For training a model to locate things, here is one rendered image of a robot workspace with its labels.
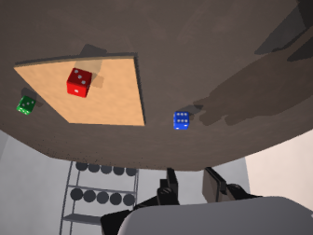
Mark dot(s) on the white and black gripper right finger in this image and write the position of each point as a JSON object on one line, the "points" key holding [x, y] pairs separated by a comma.
{"points": [[215, 188]]}

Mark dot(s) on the blue die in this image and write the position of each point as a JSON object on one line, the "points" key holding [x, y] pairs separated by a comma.
{"points": [[181, 120]]}

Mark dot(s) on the tan square mat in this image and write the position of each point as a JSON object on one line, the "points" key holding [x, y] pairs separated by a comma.
{"points": [[113, 96]]}

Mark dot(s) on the green die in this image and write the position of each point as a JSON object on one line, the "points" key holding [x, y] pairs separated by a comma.
{"points": [[26, 105]]}

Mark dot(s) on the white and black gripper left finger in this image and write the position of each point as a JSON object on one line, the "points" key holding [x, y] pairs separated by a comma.
{"points": [[165, 195]]}

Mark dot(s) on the red die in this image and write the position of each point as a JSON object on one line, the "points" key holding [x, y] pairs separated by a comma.
{"points": [[78, 82]]}

